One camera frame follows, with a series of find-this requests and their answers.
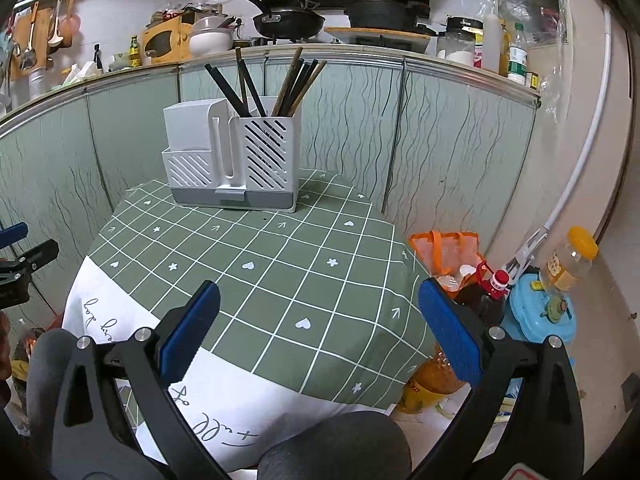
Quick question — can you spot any yellow lid jar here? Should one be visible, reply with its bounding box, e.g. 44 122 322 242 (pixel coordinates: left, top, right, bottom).
540 226 599 295

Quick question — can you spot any orange bag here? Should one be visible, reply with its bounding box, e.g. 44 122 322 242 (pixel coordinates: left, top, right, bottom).
409 231 484 278

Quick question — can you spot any green checked tablecloth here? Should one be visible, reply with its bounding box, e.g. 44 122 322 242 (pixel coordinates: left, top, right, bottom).
63 169 435 471

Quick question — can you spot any blue plastic container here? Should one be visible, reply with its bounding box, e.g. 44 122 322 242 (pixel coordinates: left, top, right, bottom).
501 272 577 346

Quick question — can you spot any black chopstick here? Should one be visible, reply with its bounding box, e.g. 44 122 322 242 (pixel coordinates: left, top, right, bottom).
279 61 312 116
280 60 318 116
286 60 327 117
239 58 267 117
204 64 250 117
273 58 305 116

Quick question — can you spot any worn brown wooden chopstick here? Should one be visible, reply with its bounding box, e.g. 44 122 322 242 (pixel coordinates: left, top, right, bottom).
234 47 248 110

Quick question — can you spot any black cooking pot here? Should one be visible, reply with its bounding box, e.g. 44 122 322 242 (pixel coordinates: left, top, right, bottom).
345 0 431 32

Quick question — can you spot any grey utensil holder rack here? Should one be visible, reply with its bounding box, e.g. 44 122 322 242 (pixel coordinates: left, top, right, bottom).
162 99 302 212

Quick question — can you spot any black wok pan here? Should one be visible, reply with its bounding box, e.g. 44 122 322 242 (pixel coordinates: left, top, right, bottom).
246 0 326 42

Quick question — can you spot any white squeeze bottle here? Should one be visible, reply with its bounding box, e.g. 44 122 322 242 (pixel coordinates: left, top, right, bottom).
482 13 502 74

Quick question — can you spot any green label bottle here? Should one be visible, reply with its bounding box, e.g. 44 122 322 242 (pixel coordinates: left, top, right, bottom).
506 22 527 86

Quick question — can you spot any yellow microwave oven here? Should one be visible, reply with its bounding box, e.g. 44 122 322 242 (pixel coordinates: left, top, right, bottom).
142 12 195 65

